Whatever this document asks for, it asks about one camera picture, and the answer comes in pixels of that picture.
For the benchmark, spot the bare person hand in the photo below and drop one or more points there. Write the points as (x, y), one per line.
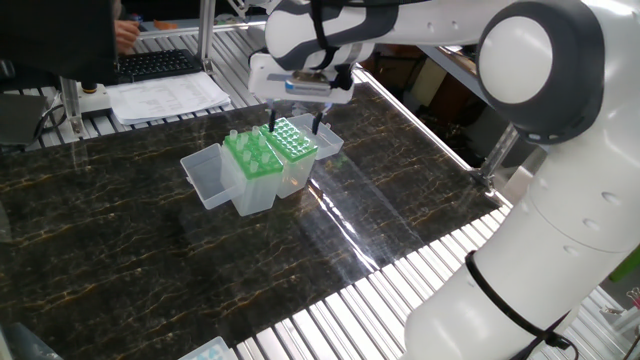
(125, 35)

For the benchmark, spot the grey rounded object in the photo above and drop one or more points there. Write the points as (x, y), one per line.
(25, 347)

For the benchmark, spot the grey metal shelf rail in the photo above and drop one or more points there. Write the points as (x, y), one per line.
(450, 65)

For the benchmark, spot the white stand base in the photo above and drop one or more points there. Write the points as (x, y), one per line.
(97, 102)

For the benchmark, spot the black keyboard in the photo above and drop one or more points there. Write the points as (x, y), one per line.
(155, 64)

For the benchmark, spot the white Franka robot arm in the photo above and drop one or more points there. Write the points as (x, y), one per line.
(520, 60)

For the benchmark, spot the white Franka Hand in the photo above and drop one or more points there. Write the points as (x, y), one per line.
(260, 75)

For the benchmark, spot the black marble pattern board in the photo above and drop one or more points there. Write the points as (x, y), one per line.
(150, 280)

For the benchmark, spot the black flat box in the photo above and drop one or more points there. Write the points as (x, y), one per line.
(20, 120)

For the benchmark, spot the white paper stack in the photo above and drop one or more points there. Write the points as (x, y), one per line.
(160, 97)

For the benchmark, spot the black computer monitor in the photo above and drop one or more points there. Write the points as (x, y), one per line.
(50, 40)

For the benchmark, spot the clear tip box blue rack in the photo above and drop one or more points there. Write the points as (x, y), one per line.
(207, 352)

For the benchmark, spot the clear tip box green rack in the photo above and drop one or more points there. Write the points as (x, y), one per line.
(255, 197)
(295, 180)

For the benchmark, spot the tall aluminium frame post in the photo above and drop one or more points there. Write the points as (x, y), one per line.
(206, 30)

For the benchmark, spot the beige cardboard panel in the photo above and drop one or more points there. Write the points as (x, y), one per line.
(427, 85)

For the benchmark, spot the diagonal aluminium strut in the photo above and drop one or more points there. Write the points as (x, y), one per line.
(497, 157)

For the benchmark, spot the short aluminium frame post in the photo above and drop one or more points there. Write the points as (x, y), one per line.
(71, 105)

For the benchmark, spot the small orange object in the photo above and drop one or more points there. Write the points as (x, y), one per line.
(165, 24)

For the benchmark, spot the green flat object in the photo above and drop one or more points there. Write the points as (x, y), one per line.
(629, 267)

